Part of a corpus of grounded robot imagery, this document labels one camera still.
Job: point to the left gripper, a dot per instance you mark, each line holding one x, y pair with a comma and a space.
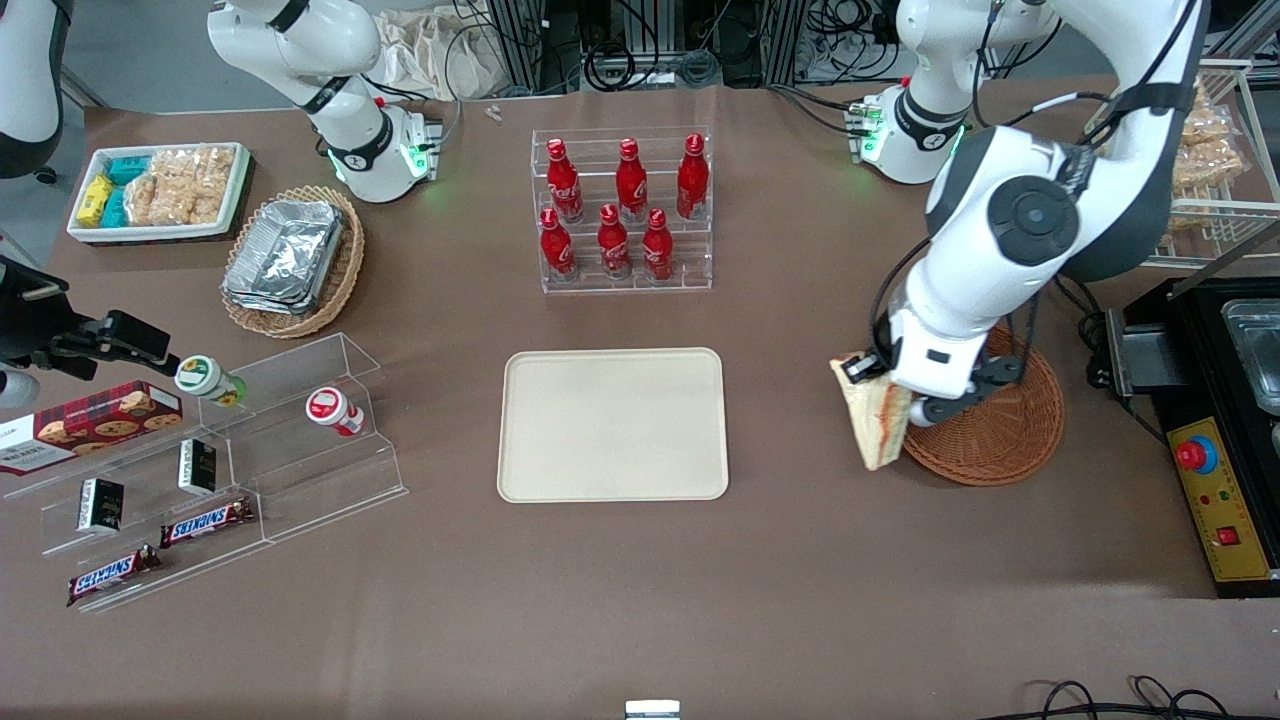
877, 361

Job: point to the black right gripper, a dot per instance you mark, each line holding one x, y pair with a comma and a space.
28, 320

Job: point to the triangle sandwich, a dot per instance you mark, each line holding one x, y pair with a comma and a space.
880, 435

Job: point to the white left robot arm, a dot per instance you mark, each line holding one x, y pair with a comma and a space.
960, 290

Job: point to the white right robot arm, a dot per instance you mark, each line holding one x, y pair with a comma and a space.
355, 140

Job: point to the brown flat wicker basket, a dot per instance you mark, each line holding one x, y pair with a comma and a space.
1000, 440

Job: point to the aluminium foil tray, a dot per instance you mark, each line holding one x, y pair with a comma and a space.
285, 250
300, 305

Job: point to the light wicker basket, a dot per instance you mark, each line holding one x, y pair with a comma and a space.
340, 270

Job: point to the beige plastic serving tray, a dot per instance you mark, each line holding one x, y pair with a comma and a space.
600, 425

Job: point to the red plaid cookie box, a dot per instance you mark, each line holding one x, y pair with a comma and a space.
90, 425

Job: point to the green sunflower yogurt cup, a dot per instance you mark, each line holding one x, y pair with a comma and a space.
200, 377

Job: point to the clear acrylic stepped shelf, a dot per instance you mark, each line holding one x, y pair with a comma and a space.
150, 480
300, 470

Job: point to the small black snack box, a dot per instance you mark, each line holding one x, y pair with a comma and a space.
100, 505
197, 467

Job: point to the white rectangular snack bin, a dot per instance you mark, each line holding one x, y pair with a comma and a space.
150, 236

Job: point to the teal snack packet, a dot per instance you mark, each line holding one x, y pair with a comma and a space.
115, 208
127, 169

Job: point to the yellow snack packet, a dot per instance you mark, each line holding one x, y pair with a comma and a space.
95, 200

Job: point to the clear rice cracker bag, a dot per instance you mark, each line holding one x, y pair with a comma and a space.
143, 198
175, 190
212, 180

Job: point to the black caster wheel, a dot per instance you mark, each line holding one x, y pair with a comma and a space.
45, 176

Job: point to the Snickers chocolate bar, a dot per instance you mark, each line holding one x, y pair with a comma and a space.
205, 522
110, 575

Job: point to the clear acrylic bottle rack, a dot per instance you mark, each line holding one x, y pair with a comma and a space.
690, 265

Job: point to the red lidded yogurt cup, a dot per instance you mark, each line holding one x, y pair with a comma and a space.
328, 405

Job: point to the red cola bottle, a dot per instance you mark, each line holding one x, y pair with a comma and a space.
563, 180
692, 178
657, 245
556, 245
630, 180
613, 242

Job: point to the red emergency stop button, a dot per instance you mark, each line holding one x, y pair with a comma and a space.
1193, 455

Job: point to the black countertop appliance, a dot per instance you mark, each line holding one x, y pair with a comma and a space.
1205, 400

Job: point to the yellow control panel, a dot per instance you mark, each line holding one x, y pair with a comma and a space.
1235, 500

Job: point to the metal appliance pan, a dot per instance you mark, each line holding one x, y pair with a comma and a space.
1255, 350

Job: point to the bagged fried snacks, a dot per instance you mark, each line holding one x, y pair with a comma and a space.
1205, 150

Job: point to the small white edge device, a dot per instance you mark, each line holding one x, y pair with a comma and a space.
652, 711

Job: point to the beige plastic bags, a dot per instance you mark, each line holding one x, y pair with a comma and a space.
440, 55

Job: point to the aluminium frame post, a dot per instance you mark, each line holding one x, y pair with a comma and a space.
520, 40
785, 40

